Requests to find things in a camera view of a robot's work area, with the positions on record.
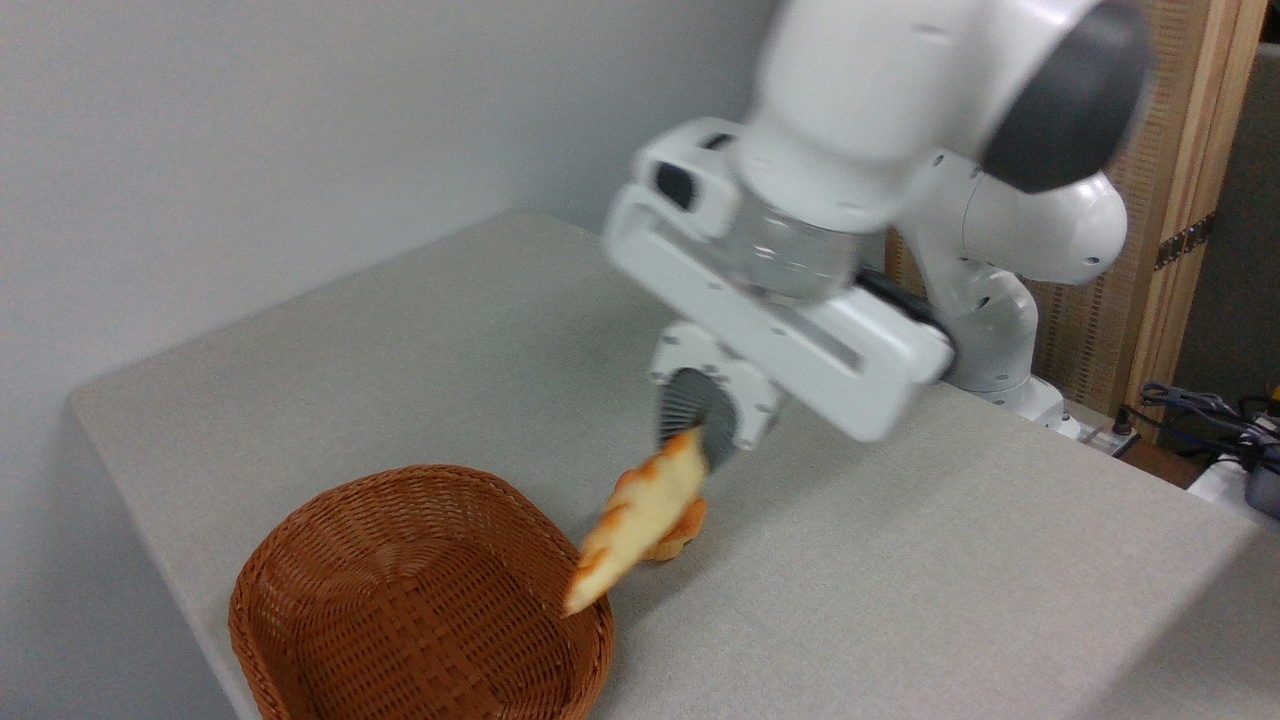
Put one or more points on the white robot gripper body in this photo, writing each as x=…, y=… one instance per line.
x=800, y=340

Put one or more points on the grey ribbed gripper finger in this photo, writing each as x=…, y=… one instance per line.
x=750, y=410
x=685, y=395

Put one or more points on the long braided bread loaf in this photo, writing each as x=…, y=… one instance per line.
x=645, y=510

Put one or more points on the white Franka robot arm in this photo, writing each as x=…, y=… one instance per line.
x=1020, y=210

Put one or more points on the round knotted bread roll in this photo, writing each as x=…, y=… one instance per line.
x=685, y=530

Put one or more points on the brown woven wicker basket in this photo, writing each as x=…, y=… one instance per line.
x=400, y=600

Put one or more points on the dark metal screen hinge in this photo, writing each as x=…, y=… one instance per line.
x=1185, y=242

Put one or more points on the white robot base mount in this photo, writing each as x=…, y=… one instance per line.
x=1100, y=432

